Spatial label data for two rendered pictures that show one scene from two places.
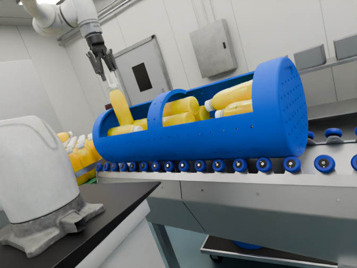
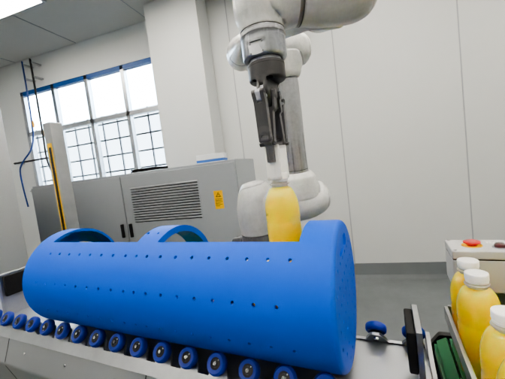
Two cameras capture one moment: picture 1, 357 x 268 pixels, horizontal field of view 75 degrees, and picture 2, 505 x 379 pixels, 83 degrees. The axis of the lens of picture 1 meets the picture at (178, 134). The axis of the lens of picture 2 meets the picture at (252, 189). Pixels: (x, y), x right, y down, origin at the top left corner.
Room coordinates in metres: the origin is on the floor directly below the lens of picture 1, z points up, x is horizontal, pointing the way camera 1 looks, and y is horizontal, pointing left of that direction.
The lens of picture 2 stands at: (1.70, 0.00, 1.36)
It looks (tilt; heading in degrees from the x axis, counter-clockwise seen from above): 4 degrees down; 163
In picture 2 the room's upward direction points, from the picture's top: 7 degrees counter-clockwise
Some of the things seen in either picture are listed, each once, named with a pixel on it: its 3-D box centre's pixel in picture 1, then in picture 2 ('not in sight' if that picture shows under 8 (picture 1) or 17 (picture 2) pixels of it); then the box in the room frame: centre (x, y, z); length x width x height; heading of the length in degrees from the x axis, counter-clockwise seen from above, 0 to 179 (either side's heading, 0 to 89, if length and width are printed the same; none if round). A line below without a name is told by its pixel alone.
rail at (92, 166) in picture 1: (105, 158); (468, 370); (1.35, 0.45, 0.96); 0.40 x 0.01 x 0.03; 138
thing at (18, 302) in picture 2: not in sight; (18, 289); (0.41, -0.60, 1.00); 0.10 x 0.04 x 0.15; 138
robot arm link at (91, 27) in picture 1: (91, 30); (264, 49); (1.15, 0.22, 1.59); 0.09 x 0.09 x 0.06
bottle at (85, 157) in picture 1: (87, 161); (479, 327); (1.31, 0.54, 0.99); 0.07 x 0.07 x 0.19
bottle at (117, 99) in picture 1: (120, 106); (283, 225); (1.15, 0.22, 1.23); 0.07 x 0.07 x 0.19
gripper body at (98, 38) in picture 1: (97, 46); (268, 86); (1.15, 0.22, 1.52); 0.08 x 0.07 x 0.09; 138
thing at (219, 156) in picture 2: not in sight; (212, 158); (-0.75, 0.41, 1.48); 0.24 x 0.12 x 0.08; 64
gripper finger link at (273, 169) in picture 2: (113, 78); (273, 162); (1.17, 0.21, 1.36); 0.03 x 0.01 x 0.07; 48
